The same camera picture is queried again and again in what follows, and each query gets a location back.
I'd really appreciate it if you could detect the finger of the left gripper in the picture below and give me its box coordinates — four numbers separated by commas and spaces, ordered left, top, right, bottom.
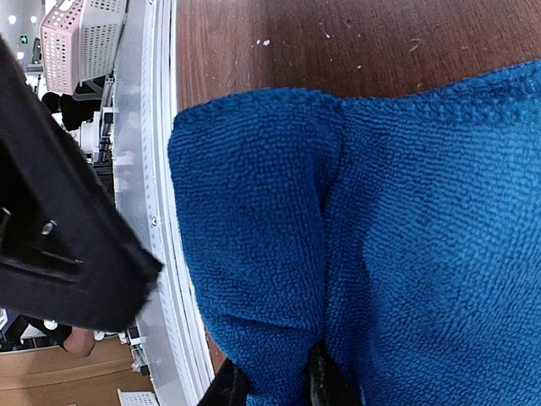
1, 46, 162, 332

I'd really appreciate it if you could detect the operator lower hand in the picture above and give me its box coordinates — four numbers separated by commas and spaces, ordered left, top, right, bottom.
63, 327, 96, 358

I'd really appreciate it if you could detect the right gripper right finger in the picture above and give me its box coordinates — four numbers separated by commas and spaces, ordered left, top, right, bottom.
307, 341, 361, 406

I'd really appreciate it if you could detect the front aluminium rail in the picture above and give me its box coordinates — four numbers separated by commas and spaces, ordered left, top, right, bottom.
113, 1, 214, 405

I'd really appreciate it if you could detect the blue towel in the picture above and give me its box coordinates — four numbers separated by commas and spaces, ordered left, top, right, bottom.
168, 61, 540, 405

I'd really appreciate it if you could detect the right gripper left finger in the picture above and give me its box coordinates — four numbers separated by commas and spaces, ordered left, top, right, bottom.
198, 359, 249, 406

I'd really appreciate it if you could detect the pink perforated basket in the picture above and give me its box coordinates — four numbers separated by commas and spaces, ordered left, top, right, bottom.
40, 1, 84, 95

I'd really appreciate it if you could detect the white perforated basket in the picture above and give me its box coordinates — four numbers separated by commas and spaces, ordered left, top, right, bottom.
79, 0, 128, 82

